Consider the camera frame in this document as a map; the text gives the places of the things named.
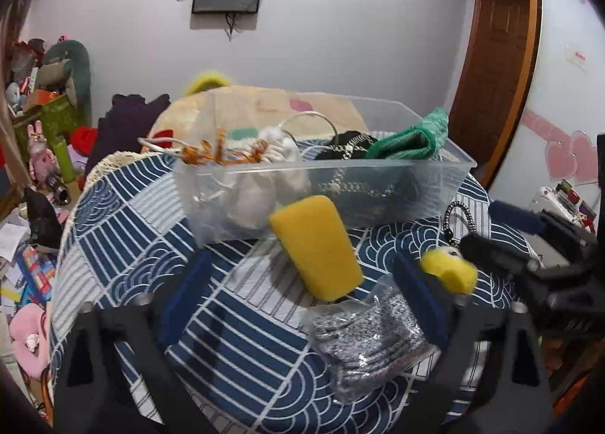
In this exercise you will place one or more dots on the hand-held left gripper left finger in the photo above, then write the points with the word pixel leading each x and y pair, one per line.
pixel 185 297

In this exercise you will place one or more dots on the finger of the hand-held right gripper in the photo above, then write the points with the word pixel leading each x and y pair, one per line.
pixel 491 252
pixel 515 219

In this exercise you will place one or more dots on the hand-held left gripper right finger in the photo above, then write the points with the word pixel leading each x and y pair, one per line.
pixel 425 304

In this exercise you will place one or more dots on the grey speckled gloves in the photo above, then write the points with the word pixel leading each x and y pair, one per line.
pixel 368 334

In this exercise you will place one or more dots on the clear plastic storage box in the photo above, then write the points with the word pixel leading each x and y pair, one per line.
pixel 425 193

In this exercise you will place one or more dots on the yellow sponge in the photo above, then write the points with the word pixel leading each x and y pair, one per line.
pixel 316 245

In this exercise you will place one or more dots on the white appliance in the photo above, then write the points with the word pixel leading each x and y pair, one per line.
pixel 548 200

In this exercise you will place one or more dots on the pink heart stickers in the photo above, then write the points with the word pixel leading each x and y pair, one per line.
pixel 572 155

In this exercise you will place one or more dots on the blue patterned tablecloth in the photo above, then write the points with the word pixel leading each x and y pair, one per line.
pixel 142 207

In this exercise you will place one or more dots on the white plush toy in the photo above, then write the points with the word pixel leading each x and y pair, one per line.
pixel 255 197

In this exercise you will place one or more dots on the green knitted cloth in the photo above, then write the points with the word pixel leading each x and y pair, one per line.
pixel 411 140

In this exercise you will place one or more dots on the orange ribbon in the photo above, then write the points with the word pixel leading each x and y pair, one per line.
pixel 203 153

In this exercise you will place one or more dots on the colourful book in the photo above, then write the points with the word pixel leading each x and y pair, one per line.
pixel 35 271

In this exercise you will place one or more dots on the black pointed hat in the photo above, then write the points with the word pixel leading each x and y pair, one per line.
pixel 42 226

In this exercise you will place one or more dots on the wooden door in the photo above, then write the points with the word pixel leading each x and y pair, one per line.
pixel 491 60

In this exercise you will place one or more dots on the pink plush cushion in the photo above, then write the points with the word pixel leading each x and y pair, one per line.
pixel 23 325

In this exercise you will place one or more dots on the cream printed cushion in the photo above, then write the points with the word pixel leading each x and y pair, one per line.
pixel 189 117

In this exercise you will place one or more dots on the dark purple garment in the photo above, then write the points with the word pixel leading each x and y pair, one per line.
pixel 123 126

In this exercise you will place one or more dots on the green bottle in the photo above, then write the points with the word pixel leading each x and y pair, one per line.
pixel 64 162

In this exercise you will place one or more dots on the red cloth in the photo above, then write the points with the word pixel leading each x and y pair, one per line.
pixel 84 138

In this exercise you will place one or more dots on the pink rabbit plush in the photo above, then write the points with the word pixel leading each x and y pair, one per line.
pixel 40 159

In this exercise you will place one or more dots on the white sliding door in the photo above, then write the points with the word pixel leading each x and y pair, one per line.
pixel 557 13

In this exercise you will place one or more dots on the yellow fuzzy toy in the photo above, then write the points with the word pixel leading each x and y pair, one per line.
pixel 208 79

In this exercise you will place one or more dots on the green cardboard box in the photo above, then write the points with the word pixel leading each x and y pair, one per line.
pixel 52 117

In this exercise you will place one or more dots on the green dinosaur plush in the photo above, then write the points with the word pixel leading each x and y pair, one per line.
pixel 78 65

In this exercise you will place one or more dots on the brown curtain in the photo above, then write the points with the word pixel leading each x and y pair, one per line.
pixel 19 13

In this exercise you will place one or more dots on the small silver camera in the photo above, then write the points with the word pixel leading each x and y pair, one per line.
pixel 59 193

